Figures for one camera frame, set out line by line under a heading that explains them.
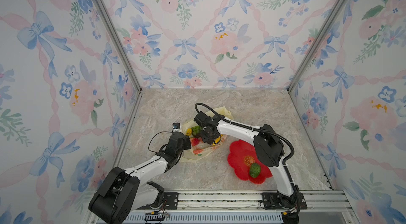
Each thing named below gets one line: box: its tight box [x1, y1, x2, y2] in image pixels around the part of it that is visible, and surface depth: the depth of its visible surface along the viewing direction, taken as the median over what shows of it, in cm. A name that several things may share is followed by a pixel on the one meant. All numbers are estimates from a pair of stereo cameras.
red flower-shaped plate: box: [227, 139, 273, 185], surface depth 85 cm
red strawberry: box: [191, 137, 200, 147], surface depth 92 cm
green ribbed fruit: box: [249, 162, 262, 179], surface depth 80 cm
